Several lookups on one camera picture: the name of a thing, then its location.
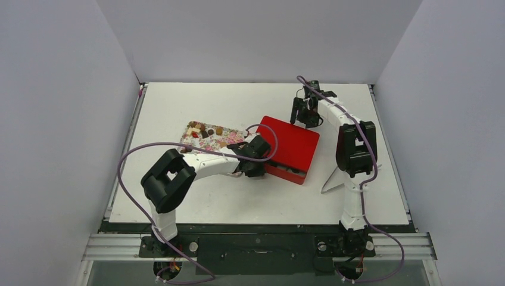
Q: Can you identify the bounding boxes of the red box lid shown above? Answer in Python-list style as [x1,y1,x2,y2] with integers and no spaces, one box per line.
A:
[257,116,320,173]

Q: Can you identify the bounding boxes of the red chocolate box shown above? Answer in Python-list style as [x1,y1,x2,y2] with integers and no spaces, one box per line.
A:
[265,164,307,185]

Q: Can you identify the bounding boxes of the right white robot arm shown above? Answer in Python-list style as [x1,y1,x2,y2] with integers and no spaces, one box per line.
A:
[290,76,378,257]

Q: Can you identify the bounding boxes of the metal serving tongs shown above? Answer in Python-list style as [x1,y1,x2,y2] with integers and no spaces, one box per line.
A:
[320,167,347,194]

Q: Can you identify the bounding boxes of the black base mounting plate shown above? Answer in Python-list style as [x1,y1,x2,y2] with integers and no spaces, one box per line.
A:
[98,223,415,276]

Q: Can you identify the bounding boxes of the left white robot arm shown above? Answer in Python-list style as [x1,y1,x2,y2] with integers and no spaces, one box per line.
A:
[141,135,273,256]

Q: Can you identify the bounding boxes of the floral rectangular tray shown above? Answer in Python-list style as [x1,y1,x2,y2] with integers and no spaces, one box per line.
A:
[180,121,248,151]

